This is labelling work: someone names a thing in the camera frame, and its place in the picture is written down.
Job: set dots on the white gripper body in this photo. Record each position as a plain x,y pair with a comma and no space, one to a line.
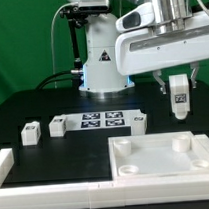
139,49

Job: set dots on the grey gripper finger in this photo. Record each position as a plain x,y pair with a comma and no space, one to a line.
157,76
195,69

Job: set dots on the white square table top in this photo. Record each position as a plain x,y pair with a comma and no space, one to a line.
160,154

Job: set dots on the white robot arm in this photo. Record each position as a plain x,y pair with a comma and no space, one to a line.
100,70

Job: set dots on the white marker sheet with tags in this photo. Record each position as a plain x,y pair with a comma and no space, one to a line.
102,120

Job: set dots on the white U-shaped fence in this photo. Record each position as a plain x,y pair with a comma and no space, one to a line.
113,193

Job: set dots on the grey camera on mount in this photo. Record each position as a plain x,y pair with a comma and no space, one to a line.
94,6

